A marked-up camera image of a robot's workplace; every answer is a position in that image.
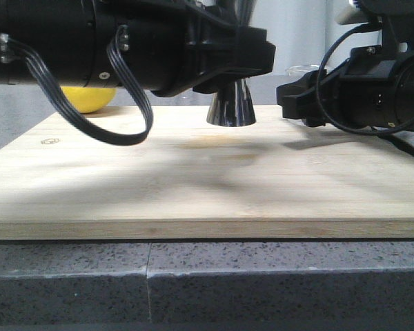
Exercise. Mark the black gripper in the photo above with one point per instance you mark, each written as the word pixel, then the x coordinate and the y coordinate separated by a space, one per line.
pixel 219 48
pixel 358 93

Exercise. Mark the steel cocktail jigger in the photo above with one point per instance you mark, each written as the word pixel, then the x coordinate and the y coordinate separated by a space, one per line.
pixel 232 106

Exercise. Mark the clear glass beaker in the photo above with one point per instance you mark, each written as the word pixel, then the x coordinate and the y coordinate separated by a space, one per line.
pixel 301 70

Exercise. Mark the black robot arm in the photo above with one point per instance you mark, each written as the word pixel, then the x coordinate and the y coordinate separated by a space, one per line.
pixel 172 45
pixel 395 21

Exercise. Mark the grey curtain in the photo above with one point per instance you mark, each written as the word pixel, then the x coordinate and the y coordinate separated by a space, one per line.
pixel 302 31

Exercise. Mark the light wooden cutting board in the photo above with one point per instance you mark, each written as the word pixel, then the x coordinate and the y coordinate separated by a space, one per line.
pixel 190 180

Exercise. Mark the yellow lemon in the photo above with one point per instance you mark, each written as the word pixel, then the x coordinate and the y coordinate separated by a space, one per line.
pixel 87 100

